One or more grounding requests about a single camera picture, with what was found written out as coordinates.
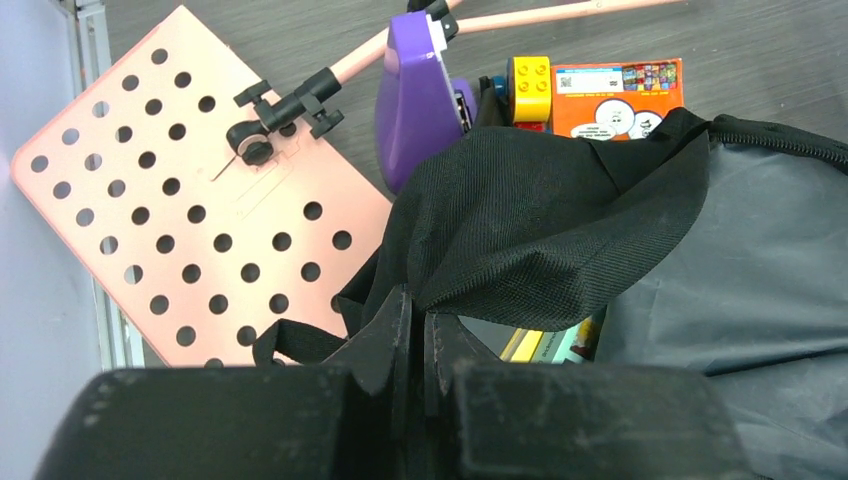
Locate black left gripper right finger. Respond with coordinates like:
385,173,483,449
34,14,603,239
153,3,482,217
423,314,753,479

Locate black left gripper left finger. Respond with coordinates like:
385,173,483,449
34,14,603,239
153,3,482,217
37,286,412,479

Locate teal paperback book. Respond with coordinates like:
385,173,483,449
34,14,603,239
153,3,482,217
530,309,606,364

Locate black student backpack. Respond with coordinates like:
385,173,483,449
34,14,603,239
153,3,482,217
252,109,847,479

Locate pink perforated stand plate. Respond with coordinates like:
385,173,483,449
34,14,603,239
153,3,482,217
11,7,390,367

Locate purple plastic stapler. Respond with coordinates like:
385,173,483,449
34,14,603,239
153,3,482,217
374,1,477,193

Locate yellow toy brick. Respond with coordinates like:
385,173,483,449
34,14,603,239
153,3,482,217
507,56,552,123

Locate orange picture book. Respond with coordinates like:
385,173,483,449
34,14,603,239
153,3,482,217
548,58,684,141

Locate pink folding stand legs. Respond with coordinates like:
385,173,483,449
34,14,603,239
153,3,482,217
225,1,659,166

